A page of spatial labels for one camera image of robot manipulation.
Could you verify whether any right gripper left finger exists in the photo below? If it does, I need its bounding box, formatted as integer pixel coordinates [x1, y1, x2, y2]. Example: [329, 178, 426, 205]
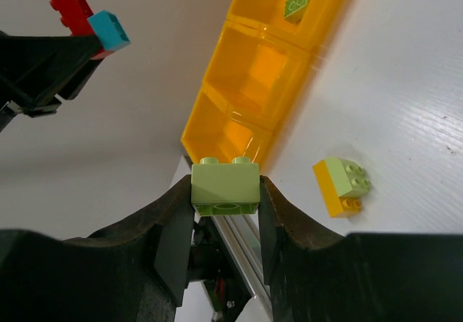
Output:
[1, 177, 194, 321]

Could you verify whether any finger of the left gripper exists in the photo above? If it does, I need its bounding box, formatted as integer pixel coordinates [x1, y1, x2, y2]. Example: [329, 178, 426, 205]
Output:
[1, 33, 101, 117]

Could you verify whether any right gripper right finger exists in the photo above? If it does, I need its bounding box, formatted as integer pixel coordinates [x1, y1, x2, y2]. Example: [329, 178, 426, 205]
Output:
[258, 177, 462, 321]

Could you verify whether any yellow compartment bin tray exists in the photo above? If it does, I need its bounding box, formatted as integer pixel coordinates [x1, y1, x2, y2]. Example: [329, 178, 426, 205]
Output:
[181, 0, 349, 164]

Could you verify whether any red green blue lego stack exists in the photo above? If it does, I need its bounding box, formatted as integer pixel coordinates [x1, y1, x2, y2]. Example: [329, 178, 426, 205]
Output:
[50, 0, 131, 60]

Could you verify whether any aluminium rail frame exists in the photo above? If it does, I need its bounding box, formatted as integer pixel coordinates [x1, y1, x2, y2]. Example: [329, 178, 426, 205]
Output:
[208, 216, 273, 321]

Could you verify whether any light green square lego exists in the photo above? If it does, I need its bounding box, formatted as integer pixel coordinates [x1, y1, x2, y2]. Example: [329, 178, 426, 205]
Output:
[191, 156, 260, 217]

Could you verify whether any light green curved lego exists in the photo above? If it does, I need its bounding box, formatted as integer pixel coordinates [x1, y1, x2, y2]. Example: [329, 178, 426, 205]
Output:
[284, 0, 310, 24]

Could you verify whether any yellow green lego stack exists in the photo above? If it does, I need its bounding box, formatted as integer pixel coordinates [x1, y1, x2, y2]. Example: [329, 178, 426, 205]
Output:
[313, 156, 372, 218]

